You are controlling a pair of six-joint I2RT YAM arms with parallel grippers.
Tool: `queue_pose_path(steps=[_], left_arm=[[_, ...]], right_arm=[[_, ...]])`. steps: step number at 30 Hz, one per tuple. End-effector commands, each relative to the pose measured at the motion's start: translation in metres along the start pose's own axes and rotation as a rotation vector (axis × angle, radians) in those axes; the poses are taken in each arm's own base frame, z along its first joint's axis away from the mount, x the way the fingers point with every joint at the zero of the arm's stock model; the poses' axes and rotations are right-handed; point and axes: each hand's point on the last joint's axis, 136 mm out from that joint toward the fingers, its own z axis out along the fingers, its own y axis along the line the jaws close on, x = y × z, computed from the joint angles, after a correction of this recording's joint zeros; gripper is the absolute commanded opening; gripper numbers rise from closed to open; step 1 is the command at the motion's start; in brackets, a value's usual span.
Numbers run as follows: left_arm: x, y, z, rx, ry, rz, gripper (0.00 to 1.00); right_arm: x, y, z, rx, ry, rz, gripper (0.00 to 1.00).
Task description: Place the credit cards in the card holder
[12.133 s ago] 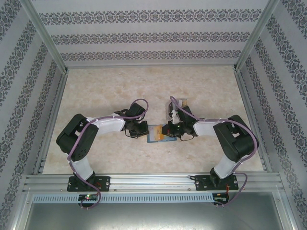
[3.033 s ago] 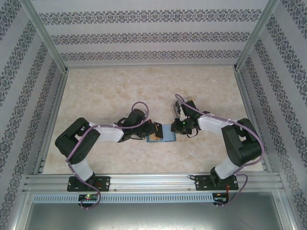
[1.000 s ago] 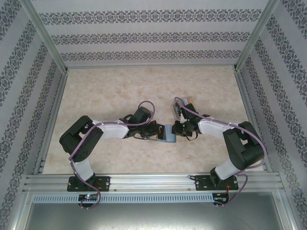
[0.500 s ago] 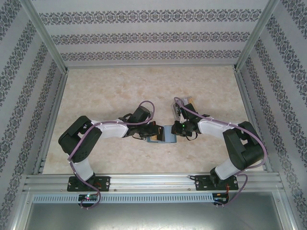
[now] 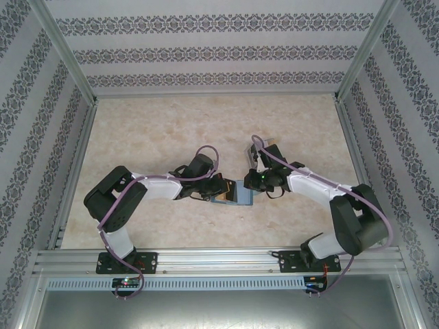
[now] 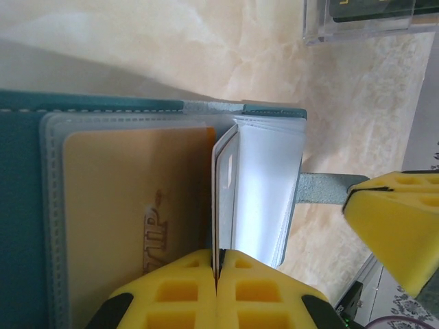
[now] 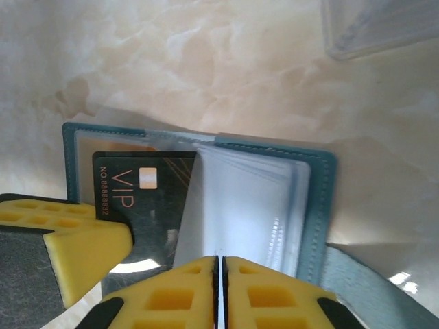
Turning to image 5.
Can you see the gold card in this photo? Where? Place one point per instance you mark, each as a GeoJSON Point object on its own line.
{"type": "Point", "coordinates": [271, 140]}
{"type": "Point", "coordinates": [224, 193]}

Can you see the black VIP card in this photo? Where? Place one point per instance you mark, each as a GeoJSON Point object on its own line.
{"type": "Point", "coordinates": [233, 192]}

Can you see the blue leather card holder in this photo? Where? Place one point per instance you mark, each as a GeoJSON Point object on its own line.
{"type": "Point", "coordinates": [245, 198]}

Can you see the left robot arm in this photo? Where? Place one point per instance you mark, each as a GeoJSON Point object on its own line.
{"type": "Point", "coordinates": [113, 202]}

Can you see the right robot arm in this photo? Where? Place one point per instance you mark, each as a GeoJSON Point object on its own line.
{"type": "Point", "coordinates": [356, 219]}

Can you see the grey metal shelf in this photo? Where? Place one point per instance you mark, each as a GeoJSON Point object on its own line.
{"type": "Point", "coordinates": [219, 312]}

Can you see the aluminium shelf edge profile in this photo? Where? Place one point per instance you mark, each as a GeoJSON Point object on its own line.
{"type": "Point", "coordinates": [29, 305]}
{"type": "Point", "coordinates": [409, 305]}

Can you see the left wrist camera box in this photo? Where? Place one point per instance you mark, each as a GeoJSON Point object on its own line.
{"type": "Point", "coordinates": [200, 164]}

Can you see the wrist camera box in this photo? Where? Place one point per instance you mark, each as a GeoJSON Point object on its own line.
{"type": "Point", "coordinates": [271, 154]}
{"type": "Point", "coordinates": [200, 164]}

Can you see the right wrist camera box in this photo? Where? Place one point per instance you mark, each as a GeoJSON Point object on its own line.
{"type": "Point", "coordinates": [271, 154]}

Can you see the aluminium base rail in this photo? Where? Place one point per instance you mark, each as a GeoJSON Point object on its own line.
{"type": "Point", "coordinates": [219, 258]}

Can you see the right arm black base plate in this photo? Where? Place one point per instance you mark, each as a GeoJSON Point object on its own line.
{"type": "Point", "coordinates": [284, 262]}

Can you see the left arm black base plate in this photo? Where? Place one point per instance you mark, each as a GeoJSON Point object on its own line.
{"type": "Point", "coordinates": [151, 262]}

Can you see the aluminium side rail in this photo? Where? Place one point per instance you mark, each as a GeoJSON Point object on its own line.
{"type": "Point", "coordinates": [73, 171]}
{"type": "Point", "coordinates": [345, 116]}

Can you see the aluminium frame post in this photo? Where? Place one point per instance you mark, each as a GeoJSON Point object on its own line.
{"type": "Point", "coordinates": [367, 44]}
{"type": "Point", "coordinates": [62, 44]}

